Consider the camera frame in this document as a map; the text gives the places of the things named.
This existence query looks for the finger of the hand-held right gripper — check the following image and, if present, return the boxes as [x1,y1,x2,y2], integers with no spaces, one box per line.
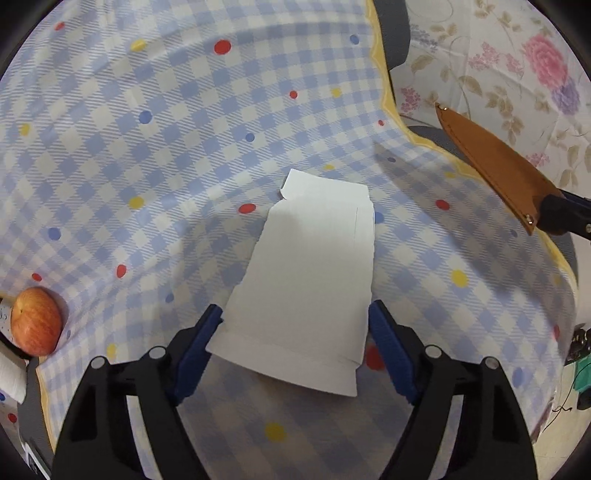
[538,189,591,241]

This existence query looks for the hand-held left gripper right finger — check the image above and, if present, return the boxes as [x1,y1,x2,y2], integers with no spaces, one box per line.
[369,300,539,480]

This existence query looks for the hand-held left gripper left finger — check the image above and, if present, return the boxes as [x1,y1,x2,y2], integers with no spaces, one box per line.
[52,305,223,480]

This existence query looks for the brown leather sheath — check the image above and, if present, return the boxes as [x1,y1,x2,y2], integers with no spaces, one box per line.
[435,104,561,236]

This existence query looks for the white torn cardboard piece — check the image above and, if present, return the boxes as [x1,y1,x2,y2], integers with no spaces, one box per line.
[205,168,376,398]

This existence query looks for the teal box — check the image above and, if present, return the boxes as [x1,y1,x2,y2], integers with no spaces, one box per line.
[570,355,591,393]

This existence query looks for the red apple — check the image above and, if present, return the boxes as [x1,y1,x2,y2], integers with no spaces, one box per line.
[10,286,63,357]

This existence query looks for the blue checked tablecloth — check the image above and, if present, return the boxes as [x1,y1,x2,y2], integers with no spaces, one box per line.
[0,0,580,480]

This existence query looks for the floral wall cloth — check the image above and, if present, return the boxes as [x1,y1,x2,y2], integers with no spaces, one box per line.
[392,0,591,204]

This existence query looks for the black cable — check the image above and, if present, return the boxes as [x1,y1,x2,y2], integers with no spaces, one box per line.
[538,369,583,435]

